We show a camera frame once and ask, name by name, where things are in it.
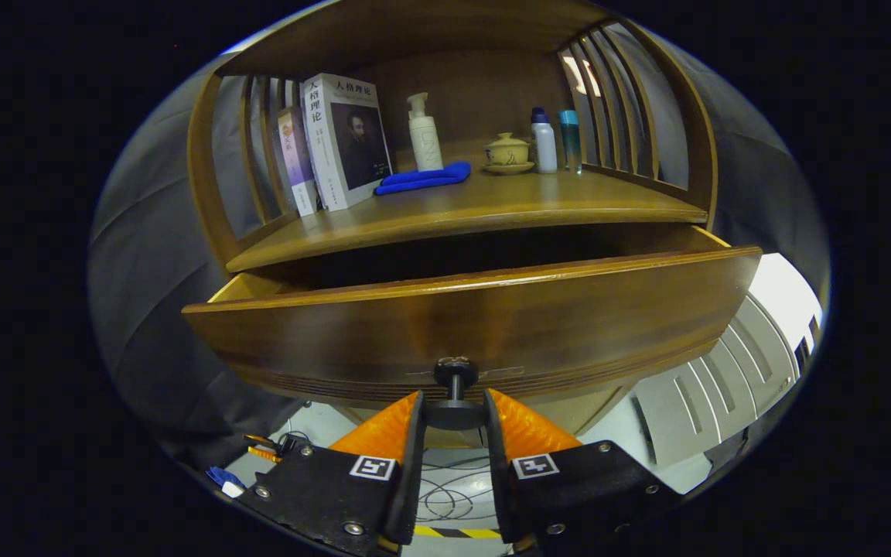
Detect brown wooden drawer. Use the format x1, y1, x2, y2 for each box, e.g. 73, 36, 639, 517
181, 224, 763, 411

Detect tangled floor cables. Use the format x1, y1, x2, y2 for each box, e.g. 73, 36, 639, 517
415, 449, 497, 527

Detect yellow black floor tape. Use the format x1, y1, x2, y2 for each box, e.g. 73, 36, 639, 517
413, 525, 502, 540

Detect brown wooden cabinet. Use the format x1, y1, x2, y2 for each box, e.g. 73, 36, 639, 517
181, 0, 763, 449

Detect white portrait cover book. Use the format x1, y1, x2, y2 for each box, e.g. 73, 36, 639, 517
302, 73, 394, 212

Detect white pump bottle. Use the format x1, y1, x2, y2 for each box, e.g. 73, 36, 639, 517
406, 92, 444, 173

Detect blue white object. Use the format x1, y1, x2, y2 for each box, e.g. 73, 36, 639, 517
206, 466, 247, 498

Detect clear teal bottle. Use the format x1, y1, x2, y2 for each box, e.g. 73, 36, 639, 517
558, 109, 582, 174

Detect blue folded cloth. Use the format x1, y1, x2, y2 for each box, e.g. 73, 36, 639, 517
374, 161, 472, 196

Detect yellow lidded teacup with saucer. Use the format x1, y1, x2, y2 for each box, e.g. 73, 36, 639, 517
482, 132, 535, 176

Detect wooden countertop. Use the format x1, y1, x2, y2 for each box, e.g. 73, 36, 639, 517
225, 139, 709, 273

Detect orange striped object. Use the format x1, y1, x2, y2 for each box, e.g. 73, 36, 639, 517
243, 433, 307, 465

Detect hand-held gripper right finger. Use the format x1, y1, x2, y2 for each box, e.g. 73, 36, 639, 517
483, 388, 682, 557

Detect white metal drawer unit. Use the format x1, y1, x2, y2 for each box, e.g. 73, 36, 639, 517
631, 253, 825, 473

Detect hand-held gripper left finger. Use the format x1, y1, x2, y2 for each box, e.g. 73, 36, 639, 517
237, 391, 427, 557

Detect white bottle with blue cap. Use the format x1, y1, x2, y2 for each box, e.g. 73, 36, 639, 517
531, 108, 558, 174

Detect black drawer knob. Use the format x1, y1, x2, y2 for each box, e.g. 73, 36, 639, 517
424, 357, 486, 431

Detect purple book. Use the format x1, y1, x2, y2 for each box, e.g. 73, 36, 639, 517
276, 106, 319, 217

